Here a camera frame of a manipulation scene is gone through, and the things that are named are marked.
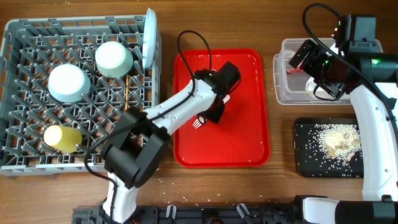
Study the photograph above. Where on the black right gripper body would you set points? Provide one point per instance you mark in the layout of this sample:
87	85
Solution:
321	67

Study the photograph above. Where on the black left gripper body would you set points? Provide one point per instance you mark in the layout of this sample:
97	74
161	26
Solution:
216	106

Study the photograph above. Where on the pink plastic fork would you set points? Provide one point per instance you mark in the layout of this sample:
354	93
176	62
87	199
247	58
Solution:
201	120

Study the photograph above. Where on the white napkin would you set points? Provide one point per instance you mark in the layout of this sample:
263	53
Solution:
310	85

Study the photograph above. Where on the red strawberry wrapper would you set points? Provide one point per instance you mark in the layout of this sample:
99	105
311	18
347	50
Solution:
295	70

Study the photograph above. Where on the rice food waste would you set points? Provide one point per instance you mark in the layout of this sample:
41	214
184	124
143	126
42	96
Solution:
338	141

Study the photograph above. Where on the light blue plate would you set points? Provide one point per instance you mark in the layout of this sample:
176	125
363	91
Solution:
149	38

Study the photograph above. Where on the wooden chopstick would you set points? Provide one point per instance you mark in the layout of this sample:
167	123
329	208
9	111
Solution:
126	106

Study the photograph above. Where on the green bowl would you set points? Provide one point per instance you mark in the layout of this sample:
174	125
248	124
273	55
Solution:
113	59

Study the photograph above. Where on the yellow cup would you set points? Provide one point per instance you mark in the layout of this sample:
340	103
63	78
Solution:
63	138

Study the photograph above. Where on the light blue rice bowl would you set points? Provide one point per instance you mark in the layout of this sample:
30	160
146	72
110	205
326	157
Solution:
68	82

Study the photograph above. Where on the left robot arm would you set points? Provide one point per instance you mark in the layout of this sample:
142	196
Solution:
135	148

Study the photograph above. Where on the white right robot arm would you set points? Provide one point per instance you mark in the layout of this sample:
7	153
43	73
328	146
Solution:
378	128

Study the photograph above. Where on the grey dishwasher rack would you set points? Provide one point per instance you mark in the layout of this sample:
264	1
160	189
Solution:
30	50

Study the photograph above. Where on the red plastic tray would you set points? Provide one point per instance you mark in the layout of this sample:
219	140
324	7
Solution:
241	138

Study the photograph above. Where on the clear plastic bin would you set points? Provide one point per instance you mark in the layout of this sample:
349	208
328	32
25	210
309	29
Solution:
290	89

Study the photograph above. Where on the black tray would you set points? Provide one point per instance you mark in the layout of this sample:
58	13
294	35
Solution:
312	157

